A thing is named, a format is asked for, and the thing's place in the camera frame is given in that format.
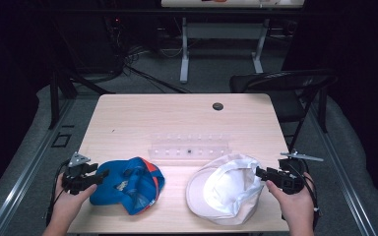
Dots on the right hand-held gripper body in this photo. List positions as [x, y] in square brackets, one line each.
[292, 172]

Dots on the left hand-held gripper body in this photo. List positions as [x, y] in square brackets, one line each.
[77, 173]

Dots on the blue baseball cap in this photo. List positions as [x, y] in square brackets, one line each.
[128, 185]

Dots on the white baseball cap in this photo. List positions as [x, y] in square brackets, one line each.
[224, 190]

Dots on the clear acrylic rack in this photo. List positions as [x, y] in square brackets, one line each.
[189, 148]

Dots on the person's left hand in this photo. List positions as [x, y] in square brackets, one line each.
[69, 201]

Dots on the person's right hand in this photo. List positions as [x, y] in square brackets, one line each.
[292, 205]

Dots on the black folding chair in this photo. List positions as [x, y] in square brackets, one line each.
[285, 95]

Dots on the black metal stand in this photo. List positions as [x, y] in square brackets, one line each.
[65, 85]

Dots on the white desk with metal legs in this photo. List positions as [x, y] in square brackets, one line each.
[224, 29]

